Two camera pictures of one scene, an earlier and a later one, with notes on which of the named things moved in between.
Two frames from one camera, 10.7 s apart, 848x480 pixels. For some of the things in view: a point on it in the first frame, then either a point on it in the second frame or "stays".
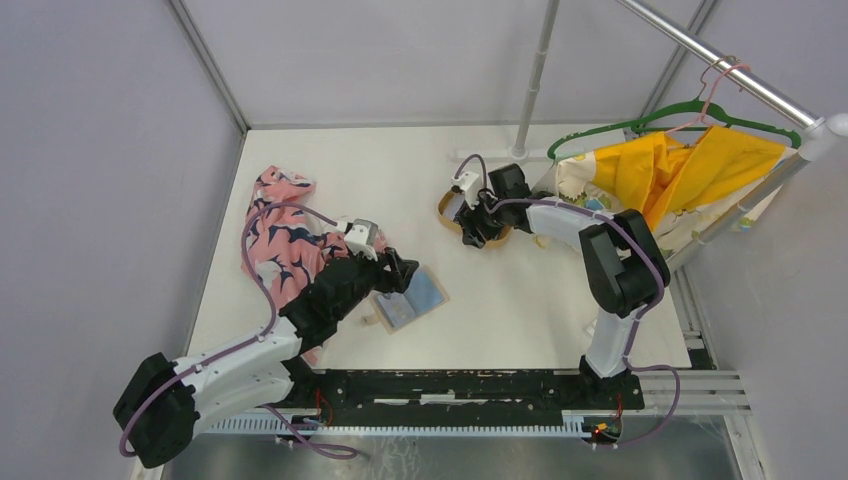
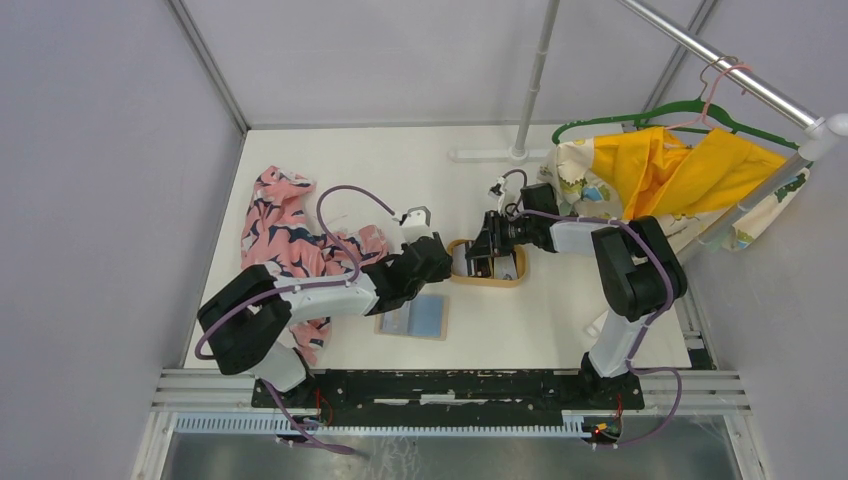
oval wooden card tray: (459, 226) → (494, 271)
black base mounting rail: (456, 397) stays
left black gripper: (398, 277) → (443, 271)
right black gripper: (470, 218) → (483, 244)
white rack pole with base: (520, 152) stays
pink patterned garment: (289, 245) stays
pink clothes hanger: (702, 121) stays
